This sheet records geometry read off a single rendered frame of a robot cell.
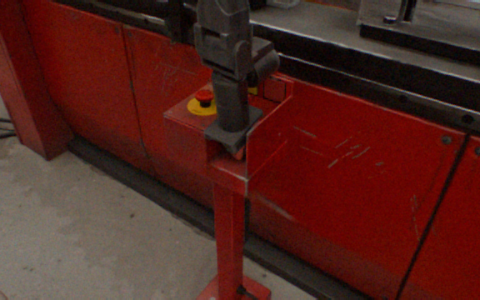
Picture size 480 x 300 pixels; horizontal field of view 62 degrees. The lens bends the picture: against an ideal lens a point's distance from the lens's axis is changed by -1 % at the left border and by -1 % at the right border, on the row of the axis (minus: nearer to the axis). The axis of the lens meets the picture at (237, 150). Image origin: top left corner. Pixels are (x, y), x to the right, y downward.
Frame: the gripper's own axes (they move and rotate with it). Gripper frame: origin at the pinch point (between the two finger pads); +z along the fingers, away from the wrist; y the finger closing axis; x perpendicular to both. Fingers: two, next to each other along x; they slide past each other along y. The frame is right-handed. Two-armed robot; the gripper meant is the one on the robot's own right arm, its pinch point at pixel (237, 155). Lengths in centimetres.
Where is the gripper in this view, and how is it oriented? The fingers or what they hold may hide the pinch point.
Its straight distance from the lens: 78.9
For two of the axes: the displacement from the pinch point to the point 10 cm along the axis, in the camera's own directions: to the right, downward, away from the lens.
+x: -8.3, -3.7, 4.2
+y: 5.6, -6.4, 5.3
